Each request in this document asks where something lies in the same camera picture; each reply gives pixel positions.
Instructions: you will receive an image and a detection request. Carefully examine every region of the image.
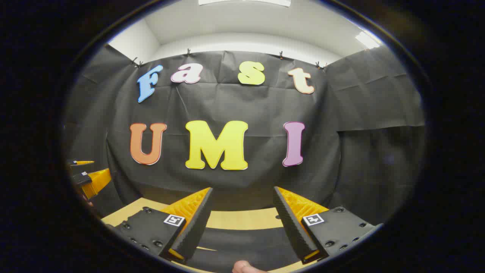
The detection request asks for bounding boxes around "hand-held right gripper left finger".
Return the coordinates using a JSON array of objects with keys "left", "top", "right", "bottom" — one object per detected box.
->
[{"left": 108, "top": 187, "right": 213, "bottom": 265}]

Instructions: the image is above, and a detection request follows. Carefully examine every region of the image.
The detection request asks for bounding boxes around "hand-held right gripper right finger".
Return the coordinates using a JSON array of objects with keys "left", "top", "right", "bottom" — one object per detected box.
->
[{"left": 273, "top": 186, "right": 381, "bottom": 265}]

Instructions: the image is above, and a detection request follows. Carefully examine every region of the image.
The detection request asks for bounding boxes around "black backdrop cloth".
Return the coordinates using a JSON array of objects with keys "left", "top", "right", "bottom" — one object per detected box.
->
[{"left": 63, "top": 44, "right": 427, "bottom": 228}]

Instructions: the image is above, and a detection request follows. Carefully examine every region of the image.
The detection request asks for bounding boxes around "rectangular ceiling light panel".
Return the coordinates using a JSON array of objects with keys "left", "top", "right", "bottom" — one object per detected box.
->
[
  {"left": 198, "top": 0, "right": 291, "bottom": 7},
  {"left": 355, "top": 31, "right": 380, "bottom": 49}
]

